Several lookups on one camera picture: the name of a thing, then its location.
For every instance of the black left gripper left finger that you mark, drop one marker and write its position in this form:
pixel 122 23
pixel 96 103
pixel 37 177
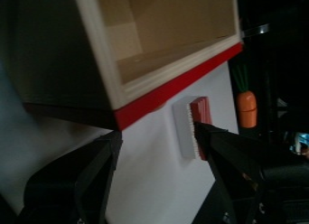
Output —
pixel 76 185

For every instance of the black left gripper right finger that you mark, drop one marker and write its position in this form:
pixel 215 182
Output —
pixel 237 161

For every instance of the salmon sushi toy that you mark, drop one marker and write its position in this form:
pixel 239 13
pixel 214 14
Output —
pixel 192 128

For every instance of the orange toy carrot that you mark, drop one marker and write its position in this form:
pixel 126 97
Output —
pixel 246 108

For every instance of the white mat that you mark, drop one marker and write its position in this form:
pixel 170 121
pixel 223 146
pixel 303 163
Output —
pixel 160 173

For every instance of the wooden box with red rim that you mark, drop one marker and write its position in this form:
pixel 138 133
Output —
pixel 132 50

